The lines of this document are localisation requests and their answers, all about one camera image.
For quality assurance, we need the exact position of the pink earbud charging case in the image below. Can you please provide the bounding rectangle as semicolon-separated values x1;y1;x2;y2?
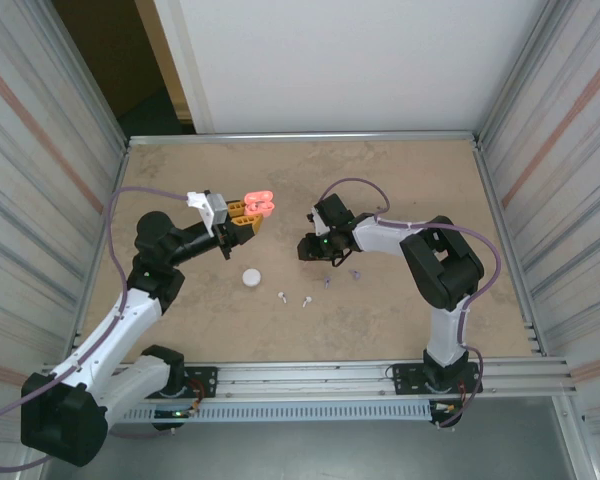
243;189;276;217

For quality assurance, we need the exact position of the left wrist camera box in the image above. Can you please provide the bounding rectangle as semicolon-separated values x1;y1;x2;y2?
186;189;230;237

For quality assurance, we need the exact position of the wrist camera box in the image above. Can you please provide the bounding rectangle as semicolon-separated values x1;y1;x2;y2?
307;197;332;237
186;189;230;237

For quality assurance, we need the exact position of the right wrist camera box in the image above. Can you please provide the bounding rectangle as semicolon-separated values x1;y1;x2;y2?
307;197;332;237

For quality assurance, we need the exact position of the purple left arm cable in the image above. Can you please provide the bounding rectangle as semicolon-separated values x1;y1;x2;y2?
0;186;191;474

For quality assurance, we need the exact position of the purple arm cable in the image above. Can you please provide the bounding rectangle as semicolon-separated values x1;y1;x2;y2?
0;186;191;474
319;177;502;430

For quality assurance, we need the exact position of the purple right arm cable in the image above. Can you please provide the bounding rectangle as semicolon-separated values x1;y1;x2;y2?
319;177;502;430

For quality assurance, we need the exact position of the aluminium table side rail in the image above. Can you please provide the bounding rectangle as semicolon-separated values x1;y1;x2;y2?
69;142;132;364
472;139;554;357

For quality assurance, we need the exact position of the aluminium table edge rail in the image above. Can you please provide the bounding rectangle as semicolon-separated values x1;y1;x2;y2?
127;130;481;148

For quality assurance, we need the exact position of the striped enclosure side panel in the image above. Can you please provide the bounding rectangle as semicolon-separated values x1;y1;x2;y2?
0;0;131;480
472;0;600;480

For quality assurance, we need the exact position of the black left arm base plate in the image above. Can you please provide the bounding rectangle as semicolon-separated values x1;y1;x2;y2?
182;365;219;400

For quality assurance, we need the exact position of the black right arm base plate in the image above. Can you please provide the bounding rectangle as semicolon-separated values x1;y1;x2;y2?
390;360;484;399

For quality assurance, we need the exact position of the grey slotted cable duct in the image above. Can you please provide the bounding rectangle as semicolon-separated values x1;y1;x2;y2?
112;399;435;425

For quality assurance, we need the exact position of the white enclosure panel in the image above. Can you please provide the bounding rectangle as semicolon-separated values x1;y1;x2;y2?
152;0;551;135

